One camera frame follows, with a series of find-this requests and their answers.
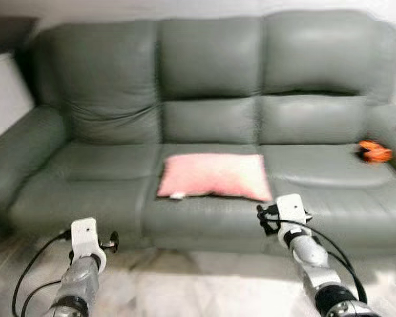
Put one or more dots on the pink dotted pillow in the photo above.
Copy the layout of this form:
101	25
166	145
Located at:
214	175

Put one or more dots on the grey-green leather sofa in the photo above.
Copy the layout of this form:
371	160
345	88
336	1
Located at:
211	66

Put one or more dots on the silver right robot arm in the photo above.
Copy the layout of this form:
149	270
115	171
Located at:
310	254

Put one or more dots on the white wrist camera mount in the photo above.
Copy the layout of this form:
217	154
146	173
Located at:
84	234
292	208

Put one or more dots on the orange toy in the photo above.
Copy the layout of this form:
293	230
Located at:
376	153

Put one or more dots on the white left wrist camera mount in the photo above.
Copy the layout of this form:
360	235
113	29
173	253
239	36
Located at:
84	234

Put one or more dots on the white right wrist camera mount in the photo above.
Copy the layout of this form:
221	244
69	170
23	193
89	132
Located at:
292	208

